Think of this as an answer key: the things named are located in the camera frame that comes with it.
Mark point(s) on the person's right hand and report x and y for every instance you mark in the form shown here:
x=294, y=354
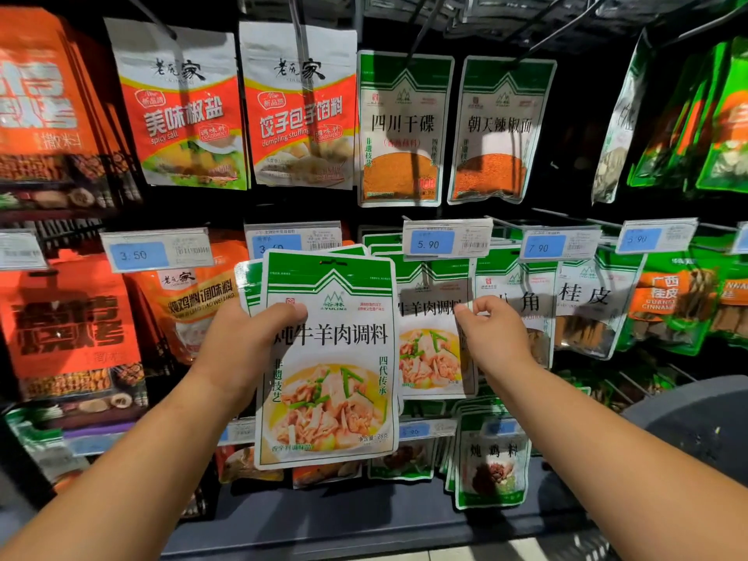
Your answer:
x=503, y=339

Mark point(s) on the person's left hand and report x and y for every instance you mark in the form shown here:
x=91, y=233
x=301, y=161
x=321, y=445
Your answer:
x=245, y=356

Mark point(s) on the clear brown-spice packets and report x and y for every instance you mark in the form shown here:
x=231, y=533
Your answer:
x=532, y=292

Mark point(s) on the green meat stew seasoning packet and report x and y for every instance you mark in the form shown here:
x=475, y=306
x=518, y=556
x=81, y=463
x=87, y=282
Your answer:
x=327, y=344
x=245, y=280
x=432, y=344

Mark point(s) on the clear cinnamon packets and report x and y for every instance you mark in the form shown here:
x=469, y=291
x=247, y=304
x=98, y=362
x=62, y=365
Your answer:
x=596, y=304

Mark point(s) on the row of green white packets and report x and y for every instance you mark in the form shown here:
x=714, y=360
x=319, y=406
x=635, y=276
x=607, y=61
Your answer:
x=491, y=461

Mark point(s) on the green orange Guangxi cinnamon bags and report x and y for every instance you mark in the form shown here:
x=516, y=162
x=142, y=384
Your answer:
x=666, y=298
x=731, y=292

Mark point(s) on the clear chili powder packets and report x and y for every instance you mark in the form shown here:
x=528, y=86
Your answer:
x=500, y=134

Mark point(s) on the black shopping basket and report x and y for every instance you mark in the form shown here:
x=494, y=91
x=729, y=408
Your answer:
x=701, y=426

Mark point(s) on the clear orange powder packets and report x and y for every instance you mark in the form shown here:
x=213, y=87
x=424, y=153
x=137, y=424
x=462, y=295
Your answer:
x=403, y=134

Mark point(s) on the clear white-slice packets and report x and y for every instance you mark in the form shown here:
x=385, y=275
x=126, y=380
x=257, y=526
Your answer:
x=617, y=122

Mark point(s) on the white red-label packets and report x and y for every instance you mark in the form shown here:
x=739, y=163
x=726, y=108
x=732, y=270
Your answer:
x=181, y=111
x=298, y=111

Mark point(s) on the green white-slice packets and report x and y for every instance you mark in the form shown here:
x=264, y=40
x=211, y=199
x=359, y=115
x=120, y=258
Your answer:
x=725, y=122

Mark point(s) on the orange bold-print packets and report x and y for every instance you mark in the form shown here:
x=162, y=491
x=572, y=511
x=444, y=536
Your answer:
x=53, y=111

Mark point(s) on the person's left forearm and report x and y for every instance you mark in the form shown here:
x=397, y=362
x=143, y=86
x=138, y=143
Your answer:
x=129, y=496

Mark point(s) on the person's right forearm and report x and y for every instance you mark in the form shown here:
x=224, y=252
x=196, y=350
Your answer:
x=631, y=473

